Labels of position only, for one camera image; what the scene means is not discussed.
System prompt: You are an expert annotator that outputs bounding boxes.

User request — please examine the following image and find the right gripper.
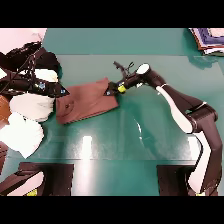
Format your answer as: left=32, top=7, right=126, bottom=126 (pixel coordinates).
left=104, top=79, right=129, bottom=97

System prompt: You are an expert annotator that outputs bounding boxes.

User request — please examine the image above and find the brown shirt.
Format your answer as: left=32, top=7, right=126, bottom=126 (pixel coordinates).
left=55, top=77, right=120, bottom=125

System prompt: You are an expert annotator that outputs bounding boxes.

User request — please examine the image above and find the white garment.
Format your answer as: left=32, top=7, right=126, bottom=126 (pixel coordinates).
left=0, top=112, right=45, bottom=160
left=9, top=92, right=55, bottom=123

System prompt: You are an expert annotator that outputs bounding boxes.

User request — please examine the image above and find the stack of folded clothes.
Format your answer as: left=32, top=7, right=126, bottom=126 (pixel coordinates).
left=189, top=28, right=224, bottom=57

